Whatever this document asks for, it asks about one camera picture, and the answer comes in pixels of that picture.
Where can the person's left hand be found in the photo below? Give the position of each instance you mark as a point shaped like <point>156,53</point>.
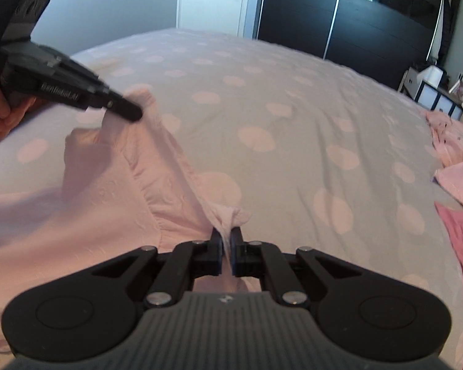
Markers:
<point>0,111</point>

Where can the grey polka-dot duvet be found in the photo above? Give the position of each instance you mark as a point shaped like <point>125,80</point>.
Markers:
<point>293,104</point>

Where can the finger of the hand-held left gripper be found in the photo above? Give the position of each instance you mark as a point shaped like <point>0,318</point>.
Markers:
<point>125,108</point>

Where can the white nightstand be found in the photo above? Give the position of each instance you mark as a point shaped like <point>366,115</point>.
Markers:
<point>428,98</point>

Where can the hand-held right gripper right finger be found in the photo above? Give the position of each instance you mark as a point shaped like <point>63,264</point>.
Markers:
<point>234,248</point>

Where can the white box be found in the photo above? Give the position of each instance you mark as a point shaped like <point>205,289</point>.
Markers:
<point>432,76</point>

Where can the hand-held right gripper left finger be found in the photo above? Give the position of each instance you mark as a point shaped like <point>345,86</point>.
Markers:
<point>219,246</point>

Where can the white door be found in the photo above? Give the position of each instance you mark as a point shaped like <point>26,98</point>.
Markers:
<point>208,0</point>

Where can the pink crinkled blouse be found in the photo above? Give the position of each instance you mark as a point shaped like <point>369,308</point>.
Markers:
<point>100,200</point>

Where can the photo frame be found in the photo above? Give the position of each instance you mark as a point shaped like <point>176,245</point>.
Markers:
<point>461,90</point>

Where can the black wardrobe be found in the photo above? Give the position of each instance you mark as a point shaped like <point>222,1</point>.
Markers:
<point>370,27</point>

